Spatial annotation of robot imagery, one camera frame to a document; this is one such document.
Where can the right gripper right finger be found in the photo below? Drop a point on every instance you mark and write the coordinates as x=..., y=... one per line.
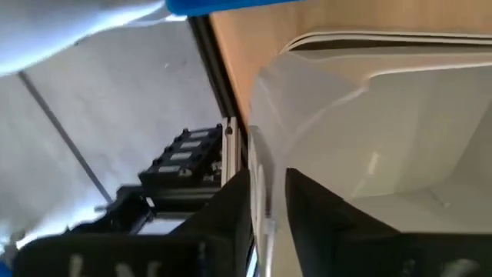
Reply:
x=365, y=254

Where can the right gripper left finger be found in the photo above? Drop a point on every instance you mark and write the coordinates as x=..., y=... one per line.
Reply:
x=153, y=257

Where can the blue slotted plastic basket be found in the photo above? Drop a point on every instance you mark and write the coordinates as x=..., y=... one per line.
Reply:
x=230, y=5

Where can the black bracket with silver labels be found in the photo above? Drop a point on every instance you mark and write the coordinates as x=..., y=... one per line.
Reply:
x=180, y=169

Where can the silver metal bracket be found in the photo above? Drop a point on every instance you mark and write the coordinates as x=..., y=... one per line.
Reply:
x=230, y=154

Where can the black aluminium rig frame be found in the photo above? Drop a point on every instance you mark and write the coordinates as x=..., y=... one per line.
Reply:
x=215, y=73

